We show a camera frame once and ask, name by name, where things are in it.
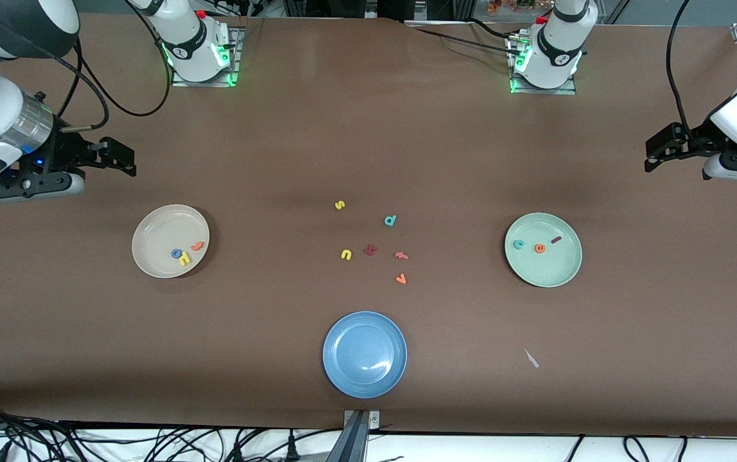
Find beige brown plate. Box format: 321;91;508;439
132;205;211;279

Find pale green plate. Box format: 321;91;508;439
505;213;583;288

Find orange dried flowers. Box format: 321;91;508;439
487;0;539;15

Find blue plate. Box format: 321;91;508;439
322;311;408;399

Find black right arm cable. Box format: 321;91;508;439
0;0;173;132

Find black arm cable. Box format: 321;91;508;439
665;0;693;132
0;0;173;132

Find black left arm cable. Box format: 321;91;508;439
665;0;693;132

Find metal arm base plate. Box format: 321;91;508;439
169;26;242;88
507;32;578;96

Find black cable on table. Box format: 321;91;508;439
407;18;526;57

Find looped black cable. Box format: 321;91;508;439
624;436;688;462

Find tangled black cable bundle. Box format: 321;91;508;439
0;398;318;462

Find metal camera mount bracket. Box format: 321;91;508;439
327;409;382;462

